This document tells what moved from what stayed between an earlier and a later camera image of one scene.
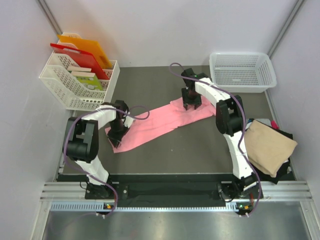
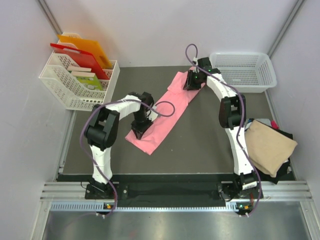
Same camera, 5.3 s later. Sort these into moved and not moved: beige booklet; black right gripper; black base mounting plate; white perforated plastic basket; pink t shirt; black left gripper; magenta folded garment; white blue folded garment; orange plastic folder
Moved: black right gripper; black left gripper; pink t shirt
Not moved: white blue folded garment; black base mounting plate; beige booklet; magenta folded garment; orange plastic folder; white perforated plastic basket
